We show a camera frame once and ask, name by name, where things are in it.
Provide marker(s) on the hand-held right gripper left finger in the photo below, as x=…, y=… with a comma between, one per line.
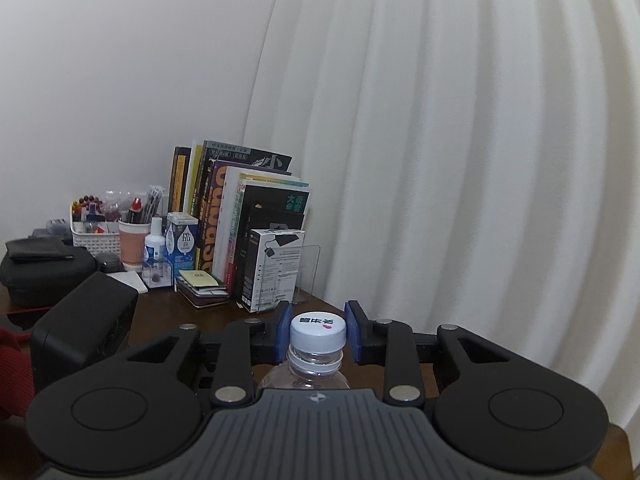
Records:
x=282, y=332

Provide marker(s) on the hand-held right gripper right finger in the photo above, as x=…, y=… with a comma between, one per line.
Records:
x=352, y=332

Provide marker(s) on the white bottle cap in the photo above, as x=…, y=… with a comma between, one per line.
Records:
x=317, y=330

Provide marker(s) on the clear plastic water bottle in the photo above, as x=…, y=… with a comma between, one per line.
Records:
x=315, y=367

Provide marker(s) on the small white bottle blue label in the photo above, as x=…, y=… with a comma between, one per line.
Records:
x=154, y=245

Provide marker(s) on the white notepad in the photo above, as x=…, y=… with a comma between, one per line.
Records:
x=127, y=282

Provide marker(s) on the white and black product box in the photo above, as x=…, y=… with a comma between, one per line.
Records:
x=272, y=270

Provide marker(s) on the black zip case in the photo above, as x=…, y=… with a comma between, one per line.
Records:
x=40, y=280

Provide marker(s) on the clear acrylic bookend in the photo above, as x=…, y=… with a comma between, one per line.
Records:
x=311, y=275

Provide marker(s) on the dark grey small device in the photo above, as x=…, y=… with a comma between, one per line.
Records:
x=107, y=261

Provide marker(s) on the stack of small card tins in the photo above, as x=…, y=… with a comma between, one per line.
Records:
x=205, y=299

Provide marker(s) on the small clear plastic box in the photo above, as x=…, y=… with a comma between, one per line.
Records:
x=157, y=274

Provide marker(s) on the black pouch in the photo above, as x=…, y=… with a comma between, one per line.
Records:
x=37, y=249

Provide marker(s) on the yellow sticky note pad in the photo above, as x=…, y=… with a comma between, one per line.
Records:
x=200, y=280

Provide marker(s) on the bunch of colourful markers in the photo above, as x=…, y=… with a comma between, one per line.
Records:
x=85, y=210

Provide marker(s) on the blue and white carton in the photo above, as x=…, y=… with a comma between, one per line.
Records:
x=181, y=245

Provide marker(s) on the bunch of pens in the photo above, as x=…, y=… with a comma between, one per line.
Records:
x=142, y=207

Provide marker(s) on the row of books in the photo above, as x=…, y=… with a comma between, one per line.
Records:
x=220, y=200

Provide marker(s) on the white curtain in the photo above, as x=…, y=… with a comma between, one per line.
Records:
x=450, y=160

